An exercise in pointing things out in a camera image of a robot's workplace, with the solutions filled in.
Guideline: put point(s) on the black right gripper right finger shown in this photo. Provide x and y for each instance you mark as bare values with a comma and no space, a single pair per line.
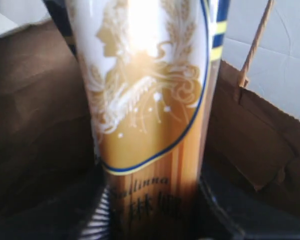
228,213

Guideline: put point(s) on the brown paper grocery bag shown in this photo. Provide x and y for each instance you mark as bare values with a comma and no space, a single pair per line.
48,161

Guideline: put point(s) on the spaghetti package blue ends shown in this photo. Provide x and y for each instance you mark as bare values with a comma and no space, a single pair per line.
149,70

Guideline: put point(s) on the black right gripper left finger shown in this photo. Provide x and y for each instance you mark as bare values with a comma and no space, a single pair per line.
98,222

